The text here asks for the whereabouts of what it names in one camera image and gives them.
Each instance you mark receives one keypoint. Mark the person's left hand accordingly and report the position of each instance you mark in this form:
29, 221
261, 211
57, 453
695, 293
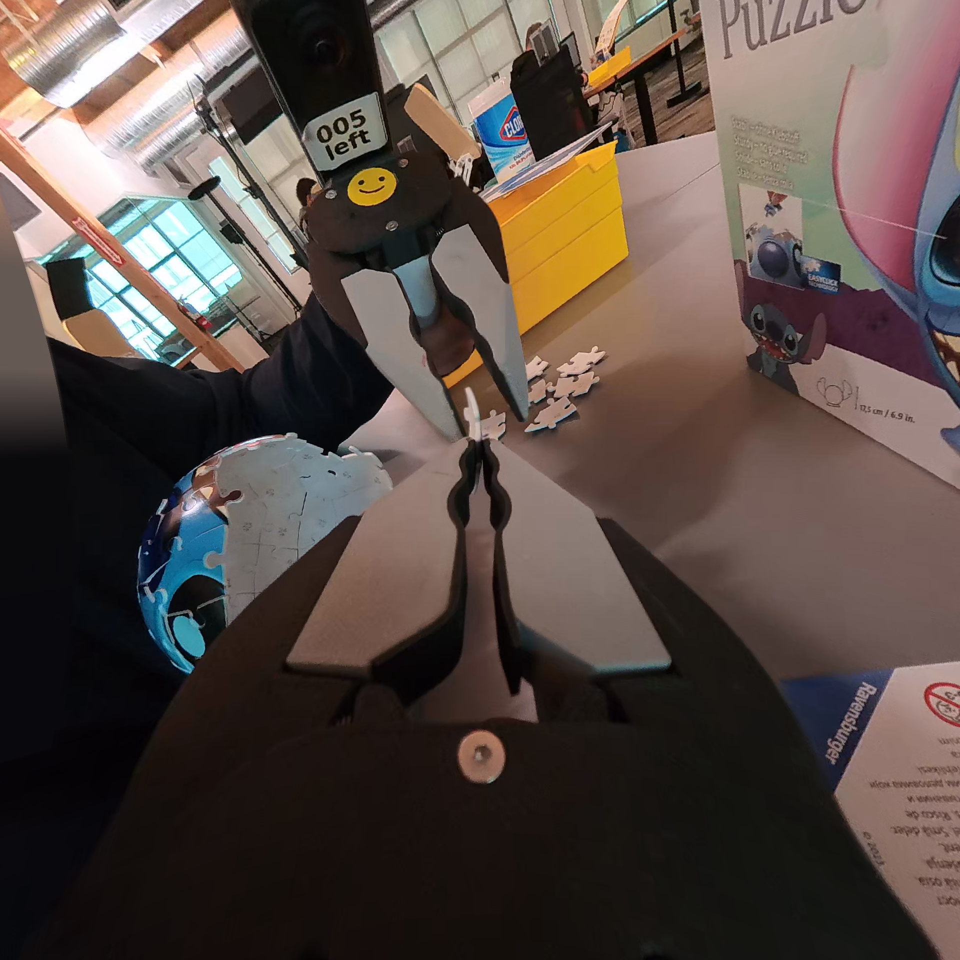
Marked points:
448, 341

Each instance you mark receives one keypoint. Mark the stacked yellow plastic bins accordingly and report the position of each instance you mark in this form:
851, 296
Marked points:
570, 247

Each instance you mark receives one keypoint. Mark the background desk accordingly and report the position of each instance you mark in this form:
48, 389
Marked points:
660, 49

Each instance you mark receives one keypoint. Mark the blue white puzzle ball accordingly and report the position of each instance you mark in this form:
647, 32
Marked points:
285, 510

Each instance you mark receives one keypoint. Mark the person's left forearm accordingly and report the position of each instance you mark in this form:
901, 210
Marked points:
225, 397

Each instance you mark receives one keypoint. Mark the blue white booklet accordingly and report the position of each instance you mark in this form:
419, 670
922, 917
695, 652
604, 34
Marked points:
555, 161

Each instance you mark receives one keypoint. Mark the black monitor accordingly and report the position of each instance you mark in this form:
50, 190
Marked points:
251, 109

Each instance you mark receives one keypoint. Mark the slanted wooden post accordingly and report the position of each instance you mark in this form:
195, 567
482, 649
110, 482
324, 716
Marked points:
112, 247

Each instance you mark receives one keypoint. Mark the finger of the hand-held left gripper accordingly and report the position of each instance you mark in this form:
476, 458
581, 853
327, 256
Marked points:
484, 300
390, 330

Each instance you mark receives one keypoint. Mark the white puzzle pieces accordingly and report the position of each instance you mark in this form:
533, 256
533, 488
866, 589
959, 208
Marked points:
577, 364

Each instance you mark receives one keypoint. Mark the tan board white stand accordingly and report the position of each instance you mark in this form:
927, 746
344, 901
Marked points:
439, 124

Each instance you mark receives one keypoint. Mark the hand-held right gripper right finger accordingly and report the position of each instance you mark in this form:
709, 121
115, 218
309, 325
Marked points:
577, 592

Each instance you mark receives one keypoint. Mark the black square flag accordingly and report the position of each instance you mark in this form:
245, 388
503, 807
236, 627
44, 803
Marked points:
67, 285

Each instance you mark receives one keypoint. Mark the white blue wipes canister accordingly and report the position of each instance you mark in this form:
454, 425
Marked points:
510, 142

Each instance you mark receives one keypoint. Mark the silver ventilation duct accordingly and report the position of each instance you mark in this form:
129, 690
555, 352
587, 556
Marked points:
67, 52
150, 127

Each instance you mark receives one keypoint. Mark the colourful cardboard puzzle box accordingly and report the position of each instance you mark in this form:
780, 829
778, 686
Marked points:
825, 262

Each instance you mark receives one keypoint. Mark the glass window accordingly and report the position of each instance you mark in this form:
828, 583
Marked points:
161, 255

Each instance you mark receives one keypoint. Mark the curved blue puzzle piece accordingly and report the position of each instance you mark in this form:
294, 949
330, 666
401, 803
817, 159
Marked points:
472, 416

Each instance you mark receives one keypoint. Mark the white instruction leaflet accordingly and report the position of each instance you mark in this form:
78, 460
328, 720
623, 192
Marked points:
900, 787

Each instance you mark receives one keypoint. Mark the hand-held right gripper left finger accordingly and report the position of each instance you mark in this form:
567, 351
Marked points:
375, 592

